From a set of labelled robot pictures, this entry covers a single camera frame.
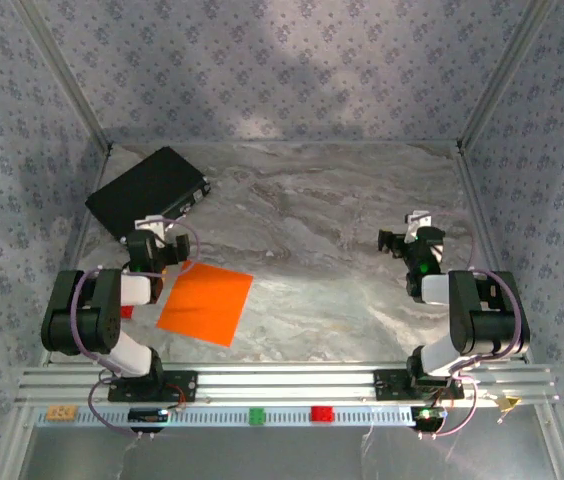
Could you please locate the black left controller board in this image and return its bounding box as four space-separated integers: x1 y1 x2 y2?
128 408 170 424

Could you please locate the orange toy brick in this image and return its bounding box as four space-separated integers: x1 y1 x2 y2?
46 405 79 422

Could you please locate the orange paper sheet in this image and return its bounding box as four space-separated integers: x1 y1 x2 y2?
155 259 255 348

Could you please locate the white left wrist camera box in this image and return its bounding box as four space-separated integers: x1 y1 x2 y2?
135 214 169 242

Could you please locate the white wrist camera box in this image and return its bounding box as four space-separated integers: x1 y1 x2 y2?
135 214 169 242
405 210 434 242

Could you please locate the aluminium front frame rail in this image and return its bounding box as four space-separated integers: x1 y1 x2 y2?
14 364 562 409

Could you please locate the black controller board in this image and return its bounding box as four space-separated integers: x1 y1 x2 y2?
128 408 170 424
410 406 448 423

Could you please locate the aluminium frame post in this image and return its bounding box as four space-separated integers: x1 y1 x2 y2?
0 407 38 480
11 0 115 152
455 0 559 151
531 404 564 480

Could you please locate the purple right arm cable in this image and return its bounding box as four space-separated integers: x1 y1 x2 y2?
419 212 524 441

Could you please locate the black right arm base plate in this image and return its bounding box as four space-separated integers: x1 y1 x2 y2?
372 369 465 402

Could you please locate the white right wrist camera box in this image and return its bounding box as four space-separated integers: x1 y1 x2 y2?
405 210 434 242

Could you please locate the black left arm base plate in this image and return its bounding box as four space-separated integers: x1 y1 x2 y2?
107 370 199 403

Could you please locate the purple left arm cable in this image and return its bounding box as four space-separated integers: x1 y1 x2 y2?
75 219 202 442

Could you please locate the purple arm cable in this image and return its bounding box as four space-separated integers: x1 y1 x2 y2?
75 219 202 442
419 212 524 441

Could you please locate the white slotted cable duct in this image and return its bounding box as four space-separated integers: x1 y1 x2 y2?
34 404 418 429

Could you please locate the black hard case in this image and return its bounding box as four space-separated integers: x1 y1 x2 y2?
85 145 212 246

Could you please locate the gold tape piece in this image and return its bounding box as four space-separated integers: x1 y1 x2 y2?
493 395 523 414

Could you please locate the aluminium side rail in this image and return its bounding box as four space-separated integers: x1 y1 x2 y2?
454 142 533 364
39 144 116 366

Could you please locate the black right controller board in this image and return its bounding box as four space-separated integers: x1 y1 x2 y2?
410 406 448 423

